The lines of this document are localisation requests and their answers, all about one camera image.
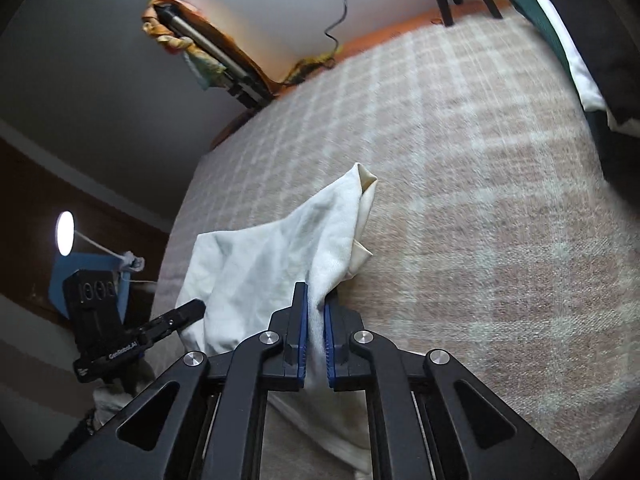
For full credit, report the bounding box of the folded tripod stand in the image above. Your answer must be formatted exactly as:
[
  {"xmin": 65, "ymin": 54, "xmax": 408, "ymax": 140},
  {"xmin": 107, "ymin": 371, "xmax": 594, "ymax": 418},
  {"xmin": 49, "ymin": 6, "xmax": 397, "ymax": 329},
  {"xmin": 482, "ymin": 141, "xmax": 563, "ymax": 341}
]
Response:
[{"xmin": 142, "ymin": 0, "xmax": 280, "ymax": 110}]

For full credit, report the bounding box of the colourful floral scarf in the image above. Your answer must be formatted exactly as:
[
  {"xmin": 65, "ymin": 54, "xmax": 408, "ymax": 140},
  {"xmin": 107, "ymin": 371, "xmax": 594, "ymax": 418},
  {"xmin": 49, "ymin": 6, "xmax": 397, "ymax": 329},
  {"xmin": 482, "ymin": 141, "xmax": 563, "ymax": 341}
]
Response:
[{"xmin": 142, "ymin": 6, "xmax": 232, "ymax": 90}]

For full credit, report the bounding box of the checkered beige blanket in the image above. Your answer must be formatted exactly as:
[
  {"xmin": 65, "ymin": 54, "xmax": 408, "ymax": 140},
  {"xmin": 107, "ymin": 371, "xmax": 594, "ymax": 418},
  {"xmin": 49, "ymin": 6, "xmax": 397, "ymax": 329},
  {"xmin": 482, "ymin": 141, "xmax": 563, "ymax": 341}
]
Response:
[{"xmin": 153, "ymin": 11, "xmax": 639, "ymax": 478}]

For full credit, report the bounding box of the white tank top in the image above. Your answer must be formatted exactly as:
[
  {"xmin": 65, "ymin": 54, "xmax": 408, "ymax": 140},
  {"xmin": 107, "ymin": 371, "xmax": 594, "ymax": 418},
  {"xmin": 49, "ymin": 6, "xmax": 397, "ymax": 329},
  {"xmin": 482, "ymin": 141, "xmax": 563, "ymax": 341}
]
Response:
[{"xmin": 177, "ymin": 164, "xmax": 378, "ymax": 479}]

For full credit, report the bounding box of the yellow crumpled cloth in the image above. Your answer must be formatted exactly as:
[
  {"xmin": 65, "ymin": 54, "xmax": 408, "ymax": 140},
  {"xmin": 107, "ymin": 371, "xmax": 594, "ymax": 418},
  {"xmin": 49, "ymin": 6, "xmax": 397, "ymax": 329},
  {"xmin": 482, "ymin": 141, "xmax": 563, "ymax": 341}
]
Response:
[{"xmin": 281, "ymin": 49, "xmax": 341, "ymax": 87}]

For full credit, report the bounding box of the stack of folded clothes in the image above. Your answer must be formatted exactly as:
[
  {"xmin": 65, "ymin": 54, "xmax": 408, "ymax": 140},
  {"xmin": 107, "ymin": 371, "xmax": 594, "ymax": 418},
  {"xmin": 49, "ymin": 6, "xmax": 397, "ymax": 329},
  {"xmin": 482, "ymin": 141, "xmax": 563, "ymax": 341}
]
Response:
[{"xmin": 510, "ymin": 0, "xmax": 639, "ymax": 183}]

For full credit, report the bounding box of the orange patterned bedsheet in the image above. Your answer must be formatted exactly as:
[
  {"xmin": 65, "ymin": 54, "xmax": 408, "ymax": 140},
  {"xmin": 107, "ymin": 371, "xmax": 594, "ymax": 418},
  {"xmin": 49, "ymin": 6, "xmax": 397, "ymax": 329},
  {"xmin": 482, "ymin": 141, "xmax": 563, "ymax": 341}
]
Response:
[{"xmin": 209, "ymin": 0, "xmax": 490, "ymax": 151}]

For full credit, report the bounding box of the black power cable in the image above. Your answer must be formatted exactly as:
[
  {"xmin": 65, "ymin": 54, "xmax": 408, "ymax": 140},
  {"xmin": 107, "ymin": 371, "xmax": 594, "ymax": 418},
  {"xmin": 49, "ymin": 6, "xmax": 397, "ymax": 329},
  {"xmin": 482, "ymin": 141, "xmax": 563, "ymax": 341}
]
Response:
[{"xmin": 284, "ymin": 0, "xmax": 357, "ymax": 68}]

